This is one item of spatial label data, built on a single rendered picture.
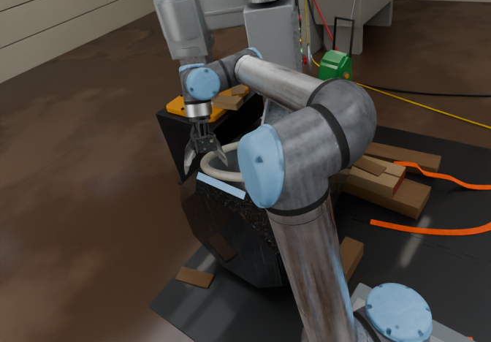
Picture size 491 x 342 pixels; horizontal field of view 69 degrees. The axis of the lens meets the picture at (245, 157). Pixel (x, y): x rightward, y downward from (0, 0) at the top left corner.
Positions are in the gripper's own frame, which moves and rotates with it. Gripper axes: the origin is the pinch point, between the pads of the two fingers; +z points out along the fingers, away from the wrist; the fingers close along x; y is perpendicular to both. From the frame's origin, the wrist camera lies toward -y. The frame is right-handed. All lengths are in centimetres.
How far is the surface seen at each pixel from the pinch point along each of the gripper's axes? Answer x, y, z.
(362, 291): 43, 30, 46
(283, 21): 48, -31, -50
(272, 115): 43, -39, -8
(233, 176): 5.1, 17.7, -2.0
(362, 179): 125, -83, 57
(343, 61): 173, -176, -21
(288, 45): 52, -34, -40
